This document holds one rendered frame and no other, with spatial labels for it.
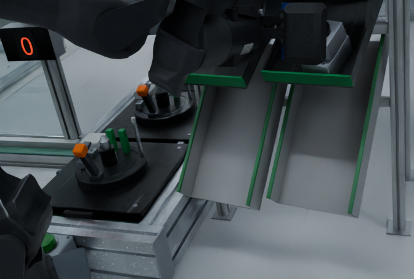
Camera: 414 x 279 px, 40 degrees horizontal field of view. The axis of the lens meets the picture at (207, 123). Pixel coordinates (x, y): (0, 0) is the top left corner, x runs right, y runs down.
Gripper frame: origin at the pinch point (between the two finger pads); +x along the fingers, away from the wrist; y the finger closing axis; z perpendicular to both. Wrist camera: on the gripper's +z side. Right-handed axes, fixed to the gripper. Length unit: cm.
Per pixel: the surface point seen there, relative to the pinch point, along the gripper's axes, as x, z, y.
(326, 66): 12.5, -6.1, -3.2
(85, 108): 63, -31, 89
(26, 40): 19, -5, 62
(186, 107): 44, -22, 40
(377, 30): 25.3, -2.5, -6.4
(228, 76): 10.1, -8.0, 10.4
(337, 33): 13.7, -1.9, -4.3
